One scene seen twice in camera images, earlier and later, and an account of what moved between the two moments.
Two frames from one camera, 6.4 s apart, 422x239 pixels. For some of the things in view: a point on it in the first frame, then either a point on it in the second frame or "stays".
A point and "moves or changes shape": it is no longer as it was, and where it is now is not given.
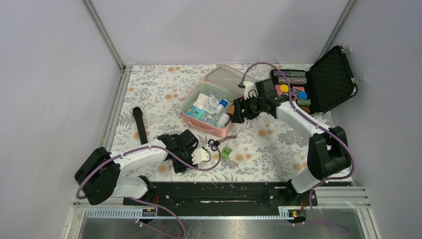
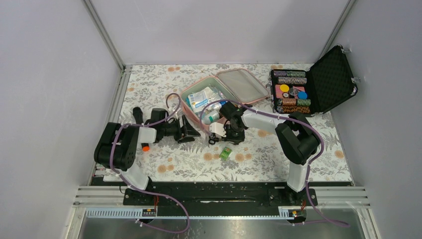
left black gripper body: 186,156 → 174,129
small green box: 226,153 stays
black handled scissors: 212,142 moves or changes shape
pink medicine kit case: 207,105 moves or changes shape
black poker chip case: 329,82 stays
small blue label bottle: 223,104 stays
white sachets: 207,100 → 218,94
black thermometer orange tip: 138,112 stays
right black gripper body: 254,107 → 235,134
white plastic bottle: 223,120 moves or changes shape
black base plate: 223,194 stays
